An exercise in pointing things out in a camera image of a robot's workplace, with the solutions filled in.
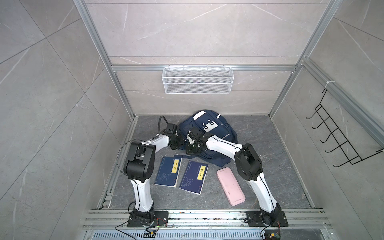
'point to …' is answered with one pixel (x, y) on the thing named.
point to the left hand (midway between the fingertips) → (185, 139)
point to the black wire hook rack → (343, 143)
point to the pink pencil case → (232, 191)
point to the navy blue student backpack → (213, 124)
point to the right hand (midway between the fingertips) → (186, 151)
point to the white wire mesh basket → (197, 80)
